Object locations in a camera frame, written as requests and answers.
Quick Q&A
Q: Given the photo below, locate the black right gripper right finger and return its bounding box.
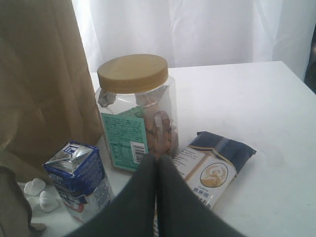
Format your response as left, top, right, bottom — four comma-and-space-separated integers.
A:
158, 156, 244, 237

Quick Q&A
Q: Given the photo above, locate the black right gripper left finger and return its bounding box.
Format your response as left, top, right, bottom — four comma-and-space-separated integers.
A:
71, 154, 157, 237

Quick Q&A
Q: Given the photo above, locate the clear jar with tan lid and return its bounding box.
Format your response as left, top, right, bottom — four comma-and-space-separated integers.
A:
95, 54, 179, 173

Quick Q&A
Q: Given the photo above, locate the brown paper shopping bag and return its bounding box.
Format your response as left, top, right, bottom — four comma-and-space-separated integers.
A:
0, 0, 103, 183

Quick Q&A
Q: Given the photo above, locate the dark blue noodle package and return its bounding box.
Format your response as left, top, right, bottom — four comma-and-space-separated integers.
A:
173, 131, 256, 209

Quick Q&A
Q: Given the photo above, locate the blue white milk carton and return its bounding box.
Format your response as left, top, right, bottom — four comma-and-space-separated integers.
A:
42, 141, 115, 223

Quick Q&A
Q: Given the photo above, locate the brown kraft stand-up pouch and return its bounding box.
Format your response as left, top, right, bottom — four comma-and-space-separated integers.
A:
0, 166, 45, 237

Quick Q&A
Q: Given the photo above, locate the white curtain backdrop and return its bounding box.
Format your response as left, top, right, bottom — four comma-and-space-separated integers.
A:
73, 0, 316, 79

